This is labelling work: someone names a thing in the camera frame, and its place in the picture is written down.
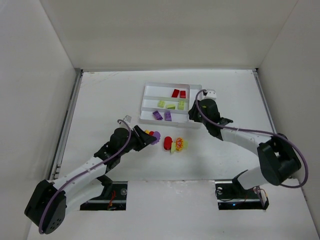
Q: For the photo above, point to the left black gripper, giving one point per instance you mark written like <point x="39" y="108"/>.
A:
<point x="137" y="136"/>

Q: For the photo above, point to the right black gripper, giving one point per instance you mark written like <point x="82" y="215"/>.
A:
<point x="196" y="114"/>

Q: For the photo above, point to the purple rounded lego piece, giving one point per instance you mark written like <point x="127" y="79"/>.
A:
<point x="157" y="135"/>

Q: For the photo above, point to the light green lego piece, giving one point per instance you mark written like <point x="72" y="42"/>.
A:
<point x="181" y="105"/>

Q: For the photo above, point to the light green wedge lego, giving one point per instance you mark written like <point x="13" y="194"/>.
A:
<point x="171" y="106"/>

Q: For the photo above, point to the small red lego brick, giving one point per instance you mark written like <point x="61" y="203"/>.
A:
<point x="182" y="94"/>

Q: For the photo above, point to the purple patterned lego brick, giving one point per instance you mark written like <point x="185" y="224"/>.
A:
<point x="157" y="116"/>

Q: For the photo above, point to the purple tan lego piece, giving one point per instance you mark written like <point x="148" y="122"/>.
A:
<point x="168" y="116"/>

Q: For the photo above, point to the light green square lego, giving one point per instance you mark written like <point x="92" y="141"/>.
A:
<point x="161" y="104"/>

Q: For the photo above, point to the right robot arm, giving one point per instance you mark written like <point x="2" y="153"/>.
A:
<point x="278" y="158"/>

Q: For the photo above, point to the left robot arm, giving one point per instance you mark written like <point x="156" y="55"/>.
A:
<point x="52" y="200"/>

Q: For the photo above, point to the red rounded lego brick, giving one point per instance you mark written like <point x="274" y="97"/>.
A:
<point x="167" y="144"/>

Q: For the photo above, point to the light green curved lego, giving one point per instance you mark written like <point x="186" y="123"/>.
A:
<point x="173" y="148"/>

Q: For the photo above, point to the orange patterned lego piece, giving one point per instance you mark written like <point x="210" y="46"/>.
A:
<point x="180" y="144"/>

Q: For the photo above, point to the white divided tray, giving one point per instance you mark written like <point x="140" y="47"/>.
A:
<point x="157" y="91"/>

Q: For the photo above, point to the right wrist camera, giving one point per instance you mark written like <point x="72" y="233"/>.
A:
<point x="210" y="94"/>

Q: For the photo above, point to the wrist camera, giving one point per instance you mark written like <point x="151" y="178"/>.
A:
<point x="210" y="94"/>
<point x="127" y="119"/>

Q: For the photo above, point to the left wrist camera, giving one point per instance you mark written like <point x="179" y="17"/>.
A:
<point x="127" y="119"/>

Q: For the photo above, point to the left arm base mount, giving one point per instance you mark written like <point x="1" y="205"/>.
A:
<point x="112" y="198"/>

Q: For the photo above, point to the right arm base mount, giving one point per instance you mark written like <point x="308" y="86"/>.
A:
<point x="232" y="196"/>

